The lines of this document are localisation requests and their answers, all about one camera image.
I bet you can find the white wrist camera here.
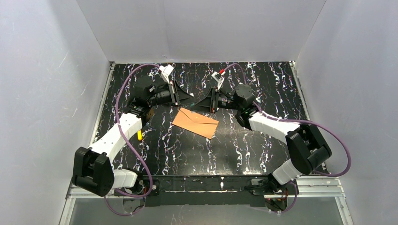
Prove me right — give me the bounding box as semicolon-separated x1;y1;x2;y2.
211;69;225;90
159;64;174;83

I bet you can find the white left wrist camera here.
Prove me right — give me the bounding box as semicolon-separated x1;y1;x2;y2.
159;64;174;83

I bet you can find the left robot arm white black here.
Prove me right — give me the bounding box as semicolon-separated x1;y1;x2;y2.
72;76;195;197

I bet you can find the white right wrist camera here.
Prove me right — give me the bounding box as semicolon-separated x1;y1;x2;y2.
211;69;225;90

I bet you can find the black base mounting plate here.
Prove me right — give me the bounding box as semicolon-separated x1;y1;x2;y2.
113;175;300;208

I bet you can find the orange paper envelope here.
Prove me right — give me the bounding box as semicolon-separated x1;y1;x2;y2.
172;108;219;139

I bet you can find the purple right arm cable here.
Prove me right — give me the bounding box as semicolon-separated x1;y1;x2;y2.
222;62;352;215

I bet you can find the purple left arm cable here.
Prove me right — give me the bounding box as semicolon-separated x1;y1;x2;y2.
103;63;161;218

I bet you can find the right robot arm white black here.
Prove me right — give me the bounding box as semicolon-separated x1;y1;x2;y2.
191;84;332;187

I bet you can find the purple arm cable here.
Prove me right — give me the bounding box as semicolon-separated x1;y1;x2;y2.
222;62;352;215
103;63;161;218

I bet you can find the aluminium front rail frame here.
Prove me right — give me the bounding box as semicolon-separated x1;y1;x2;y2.
60;175;353;225

